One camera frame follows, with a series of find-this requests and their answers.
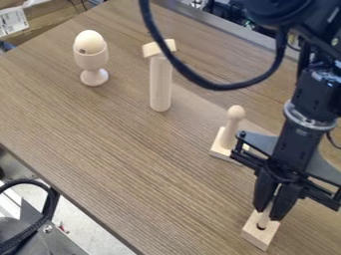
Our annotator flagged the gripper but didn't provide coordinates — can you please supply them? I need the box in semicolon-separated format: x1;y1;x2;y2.
228;114;341;222

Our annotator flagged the wooden stick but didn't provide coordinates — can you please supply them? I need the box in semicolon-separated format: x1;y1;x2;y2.
255;200;273;231

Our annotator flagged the wooden cube with hole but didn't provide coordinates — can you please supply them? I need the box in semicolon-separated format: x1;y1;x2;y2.
239;208;283;252

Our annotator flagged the wooden peg with round head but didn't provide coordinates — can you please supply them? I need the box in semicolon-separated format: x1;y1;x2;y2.
219;105;248;150

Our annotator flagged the wooden bolt with flat head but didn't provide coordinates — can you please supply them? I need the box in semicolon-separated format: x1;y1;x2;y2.
141;38;179;113

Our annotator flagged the black metal base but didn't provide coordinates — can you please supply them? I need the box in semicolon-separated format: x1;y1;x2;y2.
0;198;91;255

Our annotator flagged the wooden egg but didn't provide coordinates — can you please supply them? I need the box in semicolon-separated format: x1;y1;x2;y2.
73;29;107;56

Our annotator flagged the cardboard box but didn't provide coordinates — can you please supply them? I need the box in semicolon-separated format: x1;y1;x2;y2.
0;0;109;48

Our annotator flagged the thick black cable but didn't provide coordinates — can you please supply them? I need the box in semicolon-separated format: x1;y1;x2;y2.
137;0;291;92

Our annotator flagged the black braided cable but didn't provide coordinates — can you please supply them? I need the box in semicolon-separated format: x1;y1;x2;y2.
0;177;62;255

